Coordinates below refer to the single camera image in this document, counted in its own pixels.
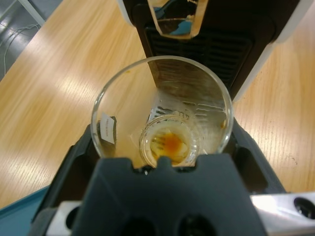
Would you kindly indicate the white capsule coffee machine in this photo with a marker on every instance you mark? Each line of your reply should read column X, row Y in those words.
column 288, row 24

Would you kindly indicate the clear drinking glass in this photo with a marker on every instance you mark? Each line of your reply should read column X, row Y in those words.
column 137, row 98

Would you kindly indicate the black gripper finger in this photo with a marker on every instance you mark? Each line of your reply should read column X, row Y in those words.
column 71, row 172
column 253, row 167

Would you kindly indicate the blue rectangular plastic tray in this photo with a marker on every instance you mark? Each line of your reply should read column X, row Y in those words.
column 14, row 218

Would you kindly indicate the white metal frame leg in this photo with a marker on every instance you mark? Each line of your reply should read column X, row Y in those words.
column 34, row 12

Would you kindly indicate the black drip tray silver grate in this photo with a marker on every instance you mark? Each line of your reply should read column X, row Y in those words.
column 221, row 56

